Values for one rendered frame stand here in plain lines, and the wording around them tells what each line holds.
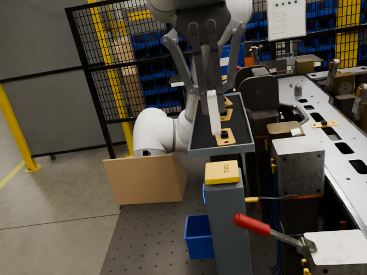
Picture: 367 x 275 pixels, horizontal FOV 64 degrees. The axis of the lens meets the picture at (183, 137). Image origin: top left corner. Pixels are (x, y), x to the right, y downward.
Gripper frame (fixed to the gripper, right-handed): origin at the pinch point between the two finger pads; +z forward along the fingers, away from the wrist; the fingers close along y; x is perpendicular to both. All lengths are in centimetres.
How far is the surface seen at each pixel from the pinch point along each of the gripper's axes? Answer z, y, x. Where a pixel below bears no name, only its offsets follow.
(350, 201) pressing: 27.0, 26.0, 8.3
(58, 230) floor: 127, -139, 124
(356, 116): 27, 45, 53
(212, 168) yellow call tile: 11.1, -1.8, 0.7
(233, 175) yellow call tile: 11.0, 2.0, -2.4
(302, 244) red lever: 19.6, 11.3, -10.6
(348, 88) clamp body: 28, 56, 87
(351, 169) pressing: 27.1, 30.9, 20.3
